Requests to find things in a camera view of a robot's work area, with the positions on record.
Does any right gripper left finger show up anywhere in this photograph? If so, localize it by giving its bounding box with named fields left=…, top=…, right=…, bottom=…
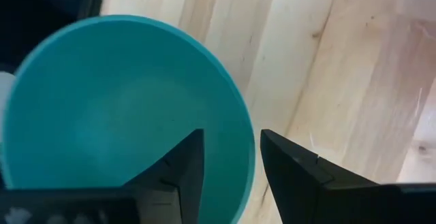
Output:
left=123, top=128, right=206, bottom=224

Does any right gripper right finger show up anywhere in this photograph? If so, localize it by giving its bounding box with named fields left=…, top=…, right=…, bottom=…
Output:
left=260, top=129, right=384, bottom=224

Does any turquoise bowl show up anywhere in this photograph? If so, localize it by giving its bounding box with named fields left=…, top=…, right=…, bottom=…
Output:
left=0, top=14, right=256, bottom=224

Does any white bowl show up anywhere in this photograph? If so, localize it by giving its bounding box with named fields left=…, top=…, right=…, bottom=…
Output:
left=0, top=71, right=16, bottom=143

